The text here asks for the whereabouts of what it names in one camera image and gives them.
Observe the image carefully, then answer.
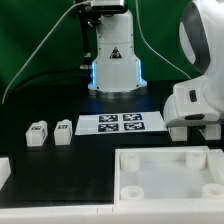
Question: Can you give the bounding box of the white square tabletop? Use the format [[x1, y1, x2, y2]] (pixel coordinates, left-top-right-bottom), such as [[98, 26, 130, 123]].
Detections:
[[114, 146, 224, 203]]

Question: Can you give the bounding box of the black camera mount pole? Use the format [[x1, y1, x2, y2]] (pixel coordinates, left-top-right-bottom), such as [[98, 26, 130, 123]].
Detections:
[[74, 0, 99, 70]]

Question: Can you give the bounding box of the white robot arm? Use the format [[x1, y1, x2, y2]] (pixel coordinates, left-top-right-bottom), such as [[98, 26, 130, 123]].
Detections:
[[89, 0, 224, 127]]

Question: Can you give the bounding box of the white obstacle block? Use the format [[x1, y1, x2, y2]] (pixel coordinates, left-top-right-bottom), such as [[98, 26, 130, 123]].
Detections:
[[207, 149, 224, 186], [0, 157, 11, 190]]

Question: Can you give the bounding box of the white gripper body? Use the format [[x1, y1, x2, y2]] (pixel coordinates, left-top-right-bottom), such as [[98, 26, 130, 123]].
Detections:
[[163, 77, 221, 128]]

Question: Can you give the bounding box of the white right obstacle block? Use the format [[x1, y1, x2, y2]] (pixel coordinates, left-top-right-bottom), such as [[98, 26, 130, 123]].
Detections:
[[207, 149, 224, 186]]

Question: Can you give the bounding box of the white left obstacle block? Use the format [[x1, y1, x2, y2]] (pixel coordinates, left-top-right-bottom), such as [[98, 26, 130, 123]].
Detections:
[[0, 157, 11, 190]]

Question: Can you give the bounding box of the grey cable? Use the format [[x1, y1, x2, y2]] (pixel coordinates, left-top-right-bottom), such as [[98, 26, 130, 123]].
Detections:
[[1, 0, 92, 105]]

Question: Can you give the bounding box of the paper sheet with markers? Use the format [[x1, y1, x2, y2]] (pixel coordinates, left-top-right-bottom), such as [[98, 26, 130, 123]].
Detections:
[[75, 111, 167, 135]]

